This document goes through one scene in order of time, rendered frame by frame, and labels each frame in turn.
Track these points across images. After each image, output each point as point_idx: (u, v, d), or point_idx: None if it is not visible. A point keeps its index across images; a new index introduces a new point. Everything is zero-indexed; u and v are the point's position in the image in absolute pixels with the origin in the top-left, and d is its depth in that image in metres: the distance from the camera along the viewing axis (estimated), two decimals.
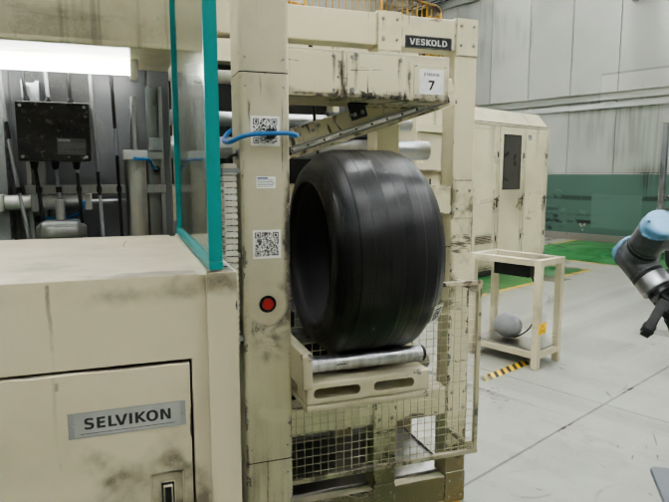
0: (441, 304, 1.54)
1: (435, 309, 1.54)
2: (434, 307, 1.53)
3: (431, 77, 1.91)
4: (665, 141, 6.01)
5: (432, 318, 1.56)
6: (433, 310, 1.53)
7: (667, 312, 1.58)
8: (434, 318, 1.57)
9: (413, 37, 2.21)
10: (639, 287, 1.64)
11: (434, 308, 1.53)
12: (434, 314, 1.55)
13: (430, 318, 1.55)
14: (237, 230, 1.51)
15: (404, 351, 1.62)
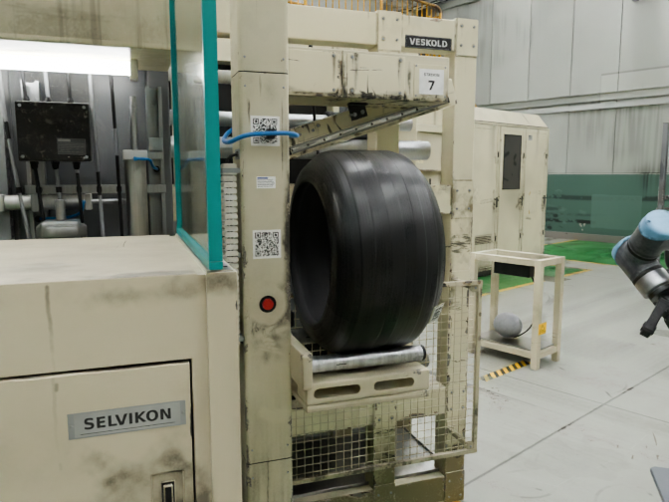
0: (441, 304, 1.54)
1: (435, 309, 1.54)
2: (434, 307, 1.53)
3: (431, 77, 1.91)
4: (665, 141, 6.01)
5: (432, 318, 1.56)
6: (433, 310, 1.53)
7: (667, 312, 1.58)
8: (434, 318, 1.57)
9: (413, 37, 2.21)
10: (639, 287, 1.64)
11: (434, 308, 1.53)
12: (434, 314, 1.55)
13: (430, 318, 1.55)
14: (237, 230, 1.51)
15: (404, 351, 1.62)
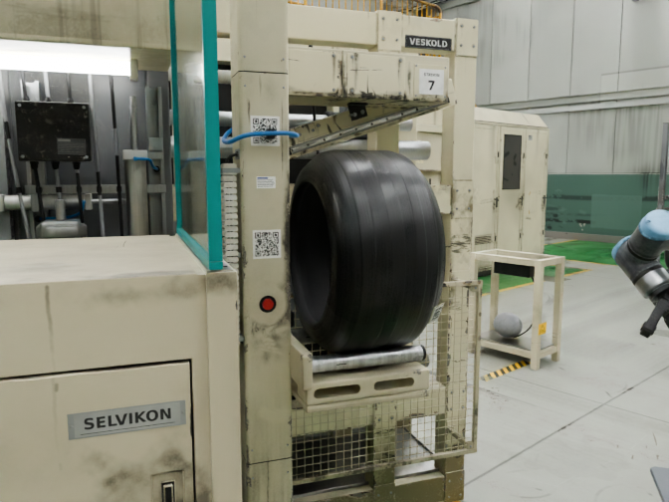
0: (441, 304, 1.54)
1: (435, 309, 1.54)
2: (434, 307, 1.53)
3: (431, 77, 1.91)
4: (665, 141, 6.01)
5: (432, 318, 1.56)
6: (433, 310, 1.53)
7: (667, 312, 1.58)
8: (434, 318, 1.57)
9: (413, 37, 2.21)
10: (639, 287, 1.64)
11: (434, 308, 1.53)
12: (434, 314, 1.55)
13: (430, 318, 1.55)
14: (237, 230, 1.51)
15: (404, 351, 1.62)
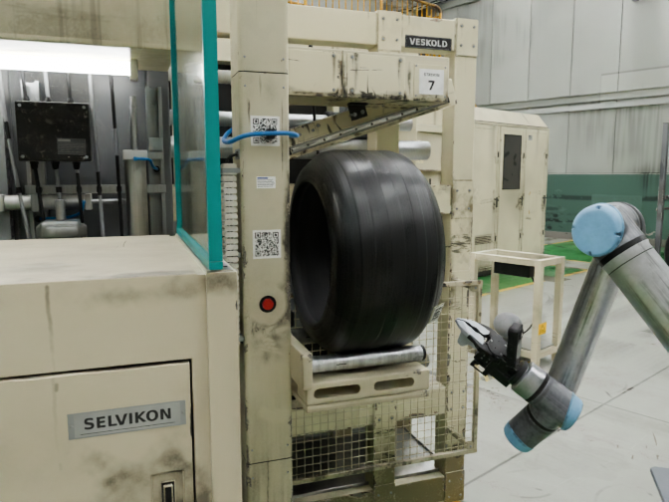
0: (441, 304, 1.54)
1: (435, 309, 1.54)
2: (434, 307, 1.53)
3: (431, 77, 1.91)
4: (665, 141, 6.01)
5: (432, 318, 1.56)
6: (433, 310, 1.53)
7: (503, 355, 1.49)
8: (434, 318, 1.57)
9: (413, 37, 2.21)
10: (539, 374, 1.48)
11: (434, 308, 1.53)
12: (434, 314, 1.55)
13: (430, 318, 1.55)
14: (237, 230, 1.51)
15: (404, 351, 1.62)
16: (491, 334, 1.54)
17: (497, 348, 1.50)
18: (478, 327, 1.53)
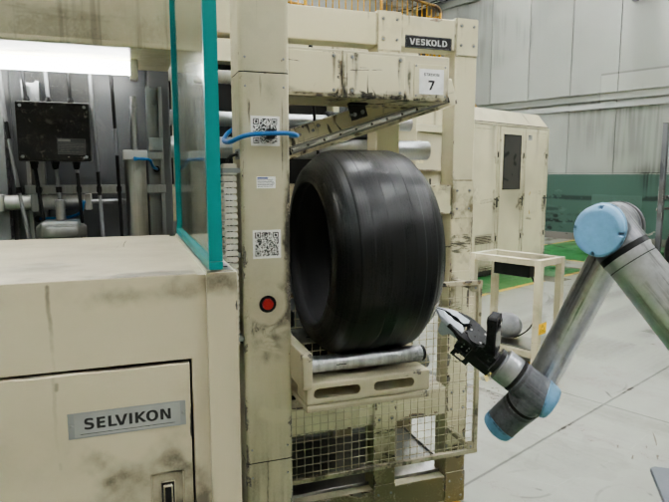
0: (438, 302, 1.55)
1: (435, 308, 1.54)
2: (434, 307, 1.53)
3: (431, 77, 1.91)
4: (665, 141, 6.01)
5: (431, 317, 1.56)
6: (433, 310, 1.53)
7: (483, 343, 1.51)
8: (432, 317, 1.57)
9: (413, 37, 2.21)
10: (518, 362, 1.49)
11: (434, 308, 1.53)
12: (433, 313, 1.55)
13: (430, 318, 1.55)
14: (237, 230, 1.51)
15: (404, 351, 1.62)
16: (471, 323, 1.55)
17: (476, 337, 1.52)
18: (458, 316, 1.55)
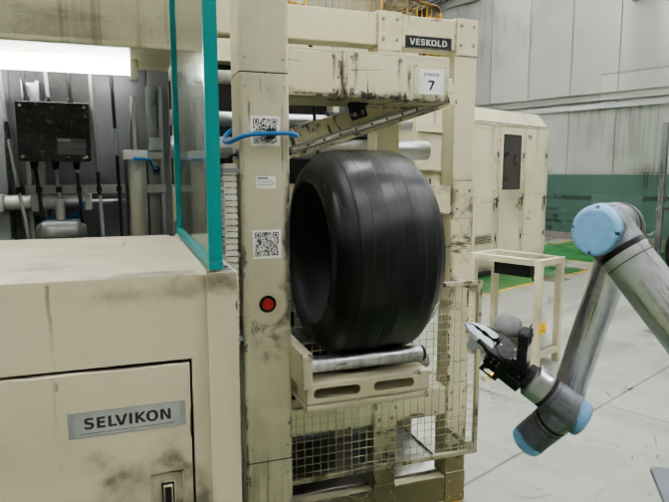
0: (438, 302, 1.55)
1: (435, 308, 1.54)
2: (434, 307, 1.53)
3: (431, 77, 1.91)
4: (665, 141, 6.01)
5: (431, 317, 1.56)
6: (433, 310, 1.53)
7: (513, 359, 1.48)
8: (432, 317, 1.57)
9: (413, 37, 2.21)
10: (549, 378, 1.47)
11: (434, 308, 1.53)
12: (433, 313, 1.55)
13: (430, 318, 1.55)
14: (237, 230, 1.51)
15: (404, 351, 1.62)
16: (500, 338, 1.53)
17: (507, 352, 1.49)
18: (487, 331, 1.52)
